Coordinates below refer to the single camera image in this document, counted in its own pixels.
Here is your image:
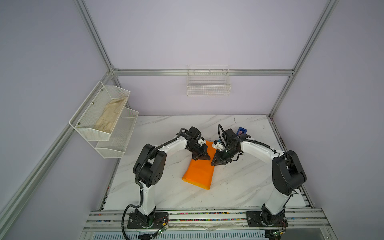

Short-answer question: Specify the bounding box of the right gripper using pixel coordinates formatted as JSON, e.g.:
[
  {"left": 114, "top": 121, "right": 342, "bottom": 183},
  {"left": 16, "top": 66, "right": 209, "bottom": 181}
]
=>
[{"left": 209, "top": 146, "right": 238, "bottom": 165}]

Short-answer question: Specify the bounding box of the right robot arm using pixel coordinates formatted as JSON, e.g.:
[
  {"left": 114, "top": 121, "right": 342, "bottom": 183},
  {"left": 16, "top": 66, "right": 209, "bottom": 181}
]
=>
[{"left": 211, "top": 129, "right": 307, "bottom": 227}]

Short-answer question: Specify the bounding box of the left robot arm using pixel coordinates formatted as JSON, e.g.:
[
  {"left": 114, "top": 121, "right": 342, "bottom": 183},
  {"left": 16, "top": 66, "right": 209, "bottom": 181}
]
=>
[{"left": 133, "top": 127, "right": 211, "bottom": 217}]

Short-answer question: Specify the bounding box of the blue tape dispenser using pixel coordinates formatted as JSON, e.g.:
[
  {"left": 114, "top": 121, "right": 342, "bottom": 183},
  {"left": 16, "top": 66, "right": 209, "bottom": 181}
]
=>
[{"left": 237, "top": 127, "right": 248, "bottom": 136}]

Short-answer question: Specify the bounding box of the white lower mesh shelf bin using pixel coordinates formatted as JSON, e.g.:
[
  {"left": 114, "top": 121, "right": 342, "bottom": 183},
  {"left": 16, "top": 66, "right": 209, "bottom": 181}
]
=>
[{"left": 96, "top": 108, "right": 139, "bottom": 159}]

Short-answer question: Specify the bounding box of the white mesh shelf bin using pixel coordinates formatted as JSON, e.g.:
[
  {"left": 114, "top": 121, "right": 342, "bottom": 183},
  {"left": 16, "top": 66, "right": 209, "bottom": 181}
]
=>
[
  {"left": 69, "top": 84, "right": 130, "bottom": 142},
  {"left": 96, "top": 108, "right": 139, "bottom": 159}
]

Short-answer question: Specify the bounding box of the beige cloth in bin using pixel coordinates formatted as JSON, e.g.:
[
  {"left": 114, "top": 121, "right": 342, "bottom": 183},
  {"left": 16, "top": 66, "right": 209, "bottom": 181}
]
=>
[{"left": 94, "top": 97, "right": 128, "bottom": 134}]

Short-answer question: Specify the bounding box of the white upper mesh shelf bin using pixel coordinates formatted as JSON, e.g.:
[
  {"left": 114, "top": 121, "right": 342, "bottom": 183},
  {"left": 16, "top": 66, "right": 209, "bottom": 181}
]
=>
[{"left": 69, "top": 84, "right": 130, "bottom": 142}]

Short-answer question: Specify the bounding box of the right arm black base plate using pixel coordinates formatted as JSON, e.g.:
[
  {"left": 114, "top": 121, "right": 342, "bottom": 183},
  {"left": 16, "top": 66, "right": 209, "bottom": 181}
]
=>
[{"left": 246, "top": 210, "right": 288, "bottom": 228}]

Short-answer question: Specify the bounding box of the white wire wall basket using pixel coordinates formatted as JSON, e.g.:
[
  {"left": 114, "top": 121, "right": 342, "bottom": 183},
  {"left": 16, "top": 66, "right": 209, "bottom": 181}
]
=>
[{"left": 187, "top": 65, "right": 232, "bottom": 97}]

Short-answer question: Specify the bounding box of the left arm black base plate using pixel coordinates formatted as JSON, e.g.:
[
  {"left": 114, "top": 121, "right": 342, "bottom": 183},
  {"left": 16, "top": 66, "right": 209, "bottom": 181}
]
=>
[{"left": 126, "top": 212, "right": 169, "bottom": 229}]

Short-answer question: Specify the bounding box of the aluminium frame rail front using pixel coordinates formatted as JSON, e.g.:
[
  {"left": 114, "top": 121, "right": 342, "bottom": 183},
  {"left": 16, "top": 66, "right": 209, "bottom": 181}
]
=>
[{"left": 80, "top": 208, "right": 337, "bottom": 240}]

